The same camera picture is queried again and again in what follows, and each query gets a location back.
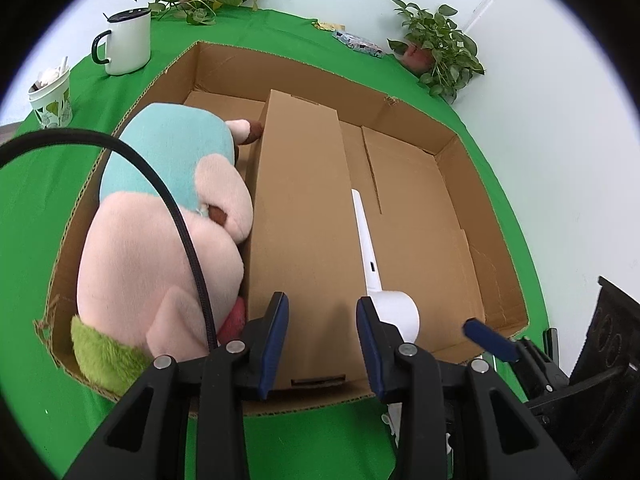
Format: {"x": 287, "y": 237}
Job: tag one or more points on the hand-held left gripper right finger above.
{"x": 372, "y": 350}

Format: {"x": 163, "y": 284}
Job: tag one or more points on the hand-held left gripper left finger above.
{"x": 272, "y": 345}

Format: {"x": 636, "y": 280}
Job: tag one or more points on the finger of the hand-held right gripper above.
{"x": 490, "y": 339}
{"x": 550, "y": 344}

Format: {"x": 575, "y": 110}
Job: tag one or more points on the white handheld hair dryer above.
{"x": 400, "y": 310}

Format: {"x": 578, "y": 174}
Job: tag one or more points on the long cardboard box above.
{"x": 300, "y": 210}

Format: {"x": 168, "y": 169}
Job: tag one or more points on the large cardboard tray box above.
{"x": 415, "y": 200}

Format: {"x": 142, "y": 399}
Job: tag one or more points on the pink and teal plush toy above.
{"x": 130, "y": 270}

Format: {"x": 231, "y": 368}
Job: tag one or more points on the white flat rounded device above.
{"x": 395, "y": 425}

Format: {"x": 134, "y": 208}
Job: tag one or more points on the green table cloth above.
{"x": 45, "y": 210}

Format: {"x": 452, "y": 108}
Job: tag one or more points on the green plant in pink pot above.
{"x": 440, "y": 45}

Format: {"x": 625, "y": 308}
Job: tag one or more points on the silver snack packet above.
{"x": 357, "y": 43}

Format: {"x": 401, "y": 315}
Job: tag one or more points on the yellow flat packet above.
{"x": 330, "y": 26}

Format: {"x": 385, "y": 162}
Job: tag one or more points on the leaf print paper cup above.
{"x": 52, "y": 105}

